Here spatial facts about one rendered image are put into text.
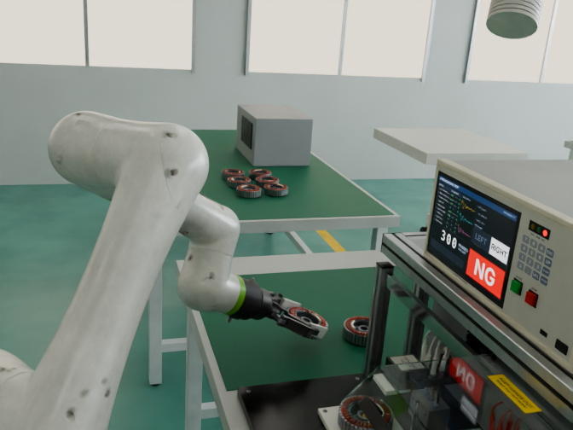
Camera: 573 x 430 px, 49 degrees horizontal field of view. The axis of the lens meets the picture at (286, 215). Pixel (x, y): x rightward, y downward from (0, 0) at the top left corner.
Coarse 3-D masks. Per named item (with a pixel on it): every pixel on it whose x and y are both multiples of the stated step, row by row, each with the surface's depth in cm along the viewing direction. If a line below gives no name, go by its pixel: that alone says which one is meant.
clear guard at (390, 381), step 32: (384, 384) 93; (416, 384) 92; (448, 384) 93; (480, 384) 93; (352, 416) 92; (384, 416) 88; (416, 416) 85; (448, 416) 85; (480, 416) 86; (512, 416) 86; (544, 416) 87
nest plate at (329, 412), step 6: (324, 408) 132; (330, 408) 132; (336, 408) 132; (318, 414) 131; (324, 414) 130; (330, 414) 130; (336, 414) 130; (324, 420) 128; (330, 420) 128; (336, 420) 128; (330, 426) 126; (336, 426) 126
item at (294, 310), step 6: (294, 306) 161; (288, 312) 157; (294, 312) 158; (300, 312) 161; (306, 312) 161; (312, 312) 163; (300, 318) 158; (306, 318) 159; (312, 318) 161; (318, 318) 160; (318, 324) 156; (324, 324) 157; (312, 336) 154
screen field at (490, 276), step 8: (472, 256) 111; (480, 256) 108; (472, 264) 111; (480, 264) 109; (488, 264) 106; (472, 272) 111; (480, 272) 109; (488, 272) 106; (496, 272) 104; (504, 272) 102; (480, 280) 109; (488, 280) 107; (496, 280) 104; (488, 288) 107; (496, 288) 104; (496, 296) 104
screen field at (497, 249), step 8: (480, 232) 108; (472, 240) 110; (480, 240) 108; (488, 240) 106; (496, 240) 104; (488, 248) 106; (496, 248) 104; (504, 248) 102; (496, 256) 104; (504, 256) 102
